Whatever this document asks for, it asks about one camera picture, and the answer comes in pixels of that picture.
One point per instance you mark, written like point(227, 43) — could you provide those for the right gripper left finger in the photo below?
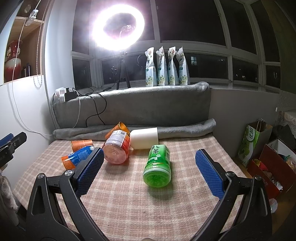
point(45, 220)

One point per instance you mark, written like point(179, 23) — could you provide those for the white plastic cup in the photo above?
point(144, 138)

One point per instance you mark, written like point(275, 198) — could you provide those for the grey blanket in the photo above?
point(176, 111)

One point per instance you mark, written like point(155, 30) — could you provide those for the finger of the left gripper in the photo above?
point(8, 146)

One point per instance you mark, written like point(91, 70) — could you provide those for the green paper bag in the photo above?
point(256, 135)

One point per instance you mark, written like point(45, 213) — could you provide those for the snack pouch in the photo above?
point(162, 67)
point(150, 70)
point(184, 78)
point(172, 70)

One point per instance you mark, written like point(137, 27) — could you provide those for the orange paper cup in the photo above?
point(79, 144)
point(120, 126)

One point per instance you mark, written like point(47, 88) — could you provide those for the green tea cup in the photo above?
point(157, 172)

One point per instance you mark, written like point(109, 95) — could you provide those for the black power adapter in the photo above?
point(69, 95)

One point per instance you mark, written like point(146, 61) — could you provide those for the red cardboard box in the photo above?
point(277, 175)

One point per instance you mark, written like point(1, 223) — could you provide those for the red white vase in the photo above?
point(12, 64)

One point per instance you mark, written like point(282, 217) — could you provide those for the white power strip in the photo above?
point(60, 94)

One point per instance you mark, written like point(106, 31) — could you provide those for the wooden shelf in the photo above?
point(28, 23)

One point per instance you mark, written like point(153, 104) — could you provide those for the ring light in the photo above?
point(117, 27)

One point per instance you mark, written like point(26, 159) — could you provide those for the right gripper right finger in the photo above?
point(253, 220)

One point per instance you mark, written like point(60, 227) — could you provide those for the black tripod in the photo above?
point(122, 73)

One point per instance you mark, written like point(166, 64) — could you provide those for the clear cup orange label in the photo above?
point(116, 148)

